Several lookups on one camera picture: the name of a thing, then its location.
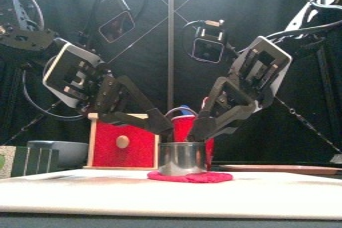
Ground round metal dough cutter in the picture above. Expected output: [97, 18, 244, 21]
[157, 140, 207, 177]

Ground red drawer with wooden knob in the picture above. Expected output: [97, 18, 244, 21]
[91, 118, 156, 168]

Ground grey bowl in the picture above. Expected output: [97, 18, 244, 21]
[25, 139, 89, 170]

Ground red plastic cup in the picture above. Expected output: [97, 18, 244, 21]
[169, 114, 216, 170]

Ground brown wooden tray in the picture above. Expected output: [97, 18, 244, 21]
[212, 163, 342, 177]

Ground white cutting board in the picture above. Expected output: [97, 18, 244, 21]
[0, 167, 342, 222]

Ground green and white box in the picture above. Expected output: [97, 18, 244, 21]
[0, 144, 61, 179]

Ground wooden drawer box frame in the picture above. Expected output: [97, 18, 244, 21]
[83, 111, 161, 171]

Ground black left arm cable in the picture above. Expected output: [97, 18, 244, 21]
[20, 67, 87, 122]

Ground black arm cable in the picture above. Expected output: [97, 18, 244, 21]
[266, 1, 342, 40]
[20, 67, 87, 122]

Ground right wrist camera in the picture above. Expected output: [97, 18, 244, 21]
[189, 19, 227, 65]

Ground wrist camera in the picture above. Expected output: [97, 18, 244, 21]
[189, 19, 227, 65]
[96, 0, 137, 45]

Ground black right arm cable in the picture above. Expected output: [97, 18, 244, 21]
[266, 1, 342, 40]

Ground diagonal black frame strut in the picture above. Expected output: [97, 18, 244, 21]
[272, 96, 342, 155]

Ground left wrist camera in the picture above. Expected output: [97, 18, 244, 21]
[96, 0, 137, 45]

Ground black right camera cable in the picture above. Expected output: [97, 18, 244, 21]
[180, 19, 203, 60]

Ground vertical metal frame pole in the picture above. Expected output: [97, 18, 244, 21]
[165, 0, 176, 112]

